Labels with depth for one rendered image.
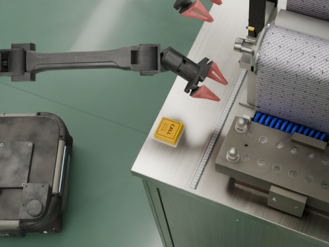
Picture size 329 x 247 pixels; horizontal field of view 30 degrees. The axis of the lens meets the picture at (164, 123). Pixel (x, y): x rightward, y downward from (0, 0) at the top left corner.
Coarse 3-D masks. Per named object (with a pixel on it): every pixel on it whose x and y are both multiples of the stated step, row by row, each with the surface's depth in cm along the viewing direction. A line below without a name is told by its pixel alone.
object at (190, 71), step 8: (184, 56) 173; (184, 64) 171; (192, 64) 172; (200, 64) 175; (176, 72) 172; (184, 72) 172; (192, 72) 172; (200, 72) 172; (192, 80) 173; (192, 88) 172
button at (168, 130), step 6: (162, 120) 190; (168, 120) 190; (162, 126) 189; (168, 126) 189; (174, 126) 188; (180, 126) 188; (156, 132) 188; (162, 132) 188; (168, 132) 188; (174, 132) 188; (180, 132) 189; (156, 138) 190; (162, 138) 188; (168, 138) 187; (174, 138) 187; (174, 144) 188
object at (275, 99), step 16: (256, 80) 163; (256, 96) 170; (272, 96) 166; (288, 96) 163; (304, 96) 160; (256, 112) 177; (272, 112) 174; (288, 112) 170; (304, 112) 166; (320, 112) 163; (320, 128) 170
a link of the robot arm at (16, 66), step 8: (0, 56) 177; (8, 56) 177; (16, 56) 176; (24, 56) 177; (0, 64) 177; (8, 64) 177; (16, 64) 176; (24, 64) 177; (0, 72) 177; (8, 72) 176; (16, 72) 176; (24, 72) 177
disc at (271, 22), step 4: (272, 20) 157; (268, 24) 155; (272, 24) 158; (268, 28) 155; (264, 32) 153; (264, 36) 153; (260, 44) 153; (260, 48) 153; (256, 56) 154; (256, 60) 154; (256, 64) 155; (256, 68) 157; (256, 72) 159
